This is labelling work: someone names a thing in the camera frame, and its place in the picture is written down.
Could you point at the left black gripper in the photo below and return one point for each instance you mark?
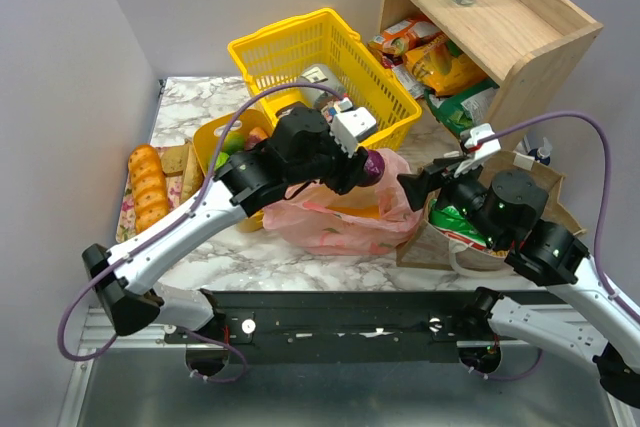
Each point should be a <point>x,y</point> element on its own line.
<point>345,170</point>

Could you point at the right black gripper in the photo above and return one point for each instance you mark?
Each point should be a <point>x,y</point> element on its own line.
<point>435,181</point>

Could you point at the green Chuba chips bag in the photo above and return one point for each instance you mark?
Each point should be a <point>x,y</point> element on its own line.
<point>449,219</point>

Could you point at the braided toy bread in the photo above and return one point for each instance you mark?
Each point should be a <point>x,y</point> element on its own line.
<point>366,211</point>

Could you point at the pink plastic grocery bag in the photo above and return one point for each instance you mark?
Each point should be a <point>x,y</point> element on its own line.
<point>305,221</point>

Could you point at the brown burlap tote bag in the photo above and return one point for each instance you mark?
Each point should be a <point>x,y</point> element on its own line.
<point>527,220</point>

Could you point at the toy green cabbage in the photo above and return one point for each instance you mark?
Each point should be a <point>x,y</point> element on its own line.
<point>219,161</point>

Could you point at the red snack bag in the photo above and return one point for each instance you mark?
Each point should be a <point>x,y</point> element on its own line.
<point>462,242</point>

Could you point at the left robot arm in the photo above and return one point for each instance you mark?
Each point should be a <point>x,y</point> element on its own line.
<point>128,274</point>

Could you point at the toy mango green yellow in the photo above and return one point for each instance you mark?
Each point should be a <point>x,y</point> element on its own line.
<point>233,142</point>

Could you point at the green snack bag lower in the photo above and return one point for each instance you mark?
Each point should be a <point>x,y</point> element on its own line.
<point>465,109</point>

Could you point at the silver snack packet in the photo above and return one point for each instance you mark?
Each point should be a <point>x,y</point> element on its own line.
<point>404,77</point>

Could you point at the large yellow shopping basket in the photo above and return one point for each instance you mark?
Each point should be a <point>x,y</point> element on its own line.
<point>318,45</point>

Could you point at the yellow snack bag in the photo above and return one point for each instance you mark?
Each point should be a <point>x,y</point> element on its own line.
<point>441,66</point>

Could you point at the toy bread slice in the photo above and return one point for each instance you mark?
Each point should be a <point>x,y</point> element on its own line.
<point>181,167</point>

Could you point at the orange snack packet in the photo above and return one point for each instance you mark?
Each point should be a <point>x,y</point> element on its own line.
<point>405,35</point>

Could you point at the long toy baguette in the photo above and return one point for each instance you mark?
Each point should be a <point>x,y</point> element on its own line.
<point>148,184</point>

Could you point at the wooden shelf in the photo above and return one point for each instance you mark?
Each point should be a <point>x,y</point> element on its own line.
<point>528,47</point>

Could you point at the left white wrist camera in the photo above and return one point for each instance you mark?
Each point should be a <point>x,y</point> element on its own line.
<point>352,127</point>

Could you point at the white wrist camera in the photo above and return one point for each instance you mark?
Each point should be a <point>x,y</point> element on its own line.
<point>352,127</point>
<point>478,145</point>

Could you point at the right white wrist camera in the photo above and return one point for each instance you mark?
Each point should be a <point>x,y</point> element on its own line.
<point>478,145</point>

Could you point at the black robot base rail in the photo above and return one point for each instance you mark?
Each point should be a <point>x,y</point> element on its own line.
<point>317,327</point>

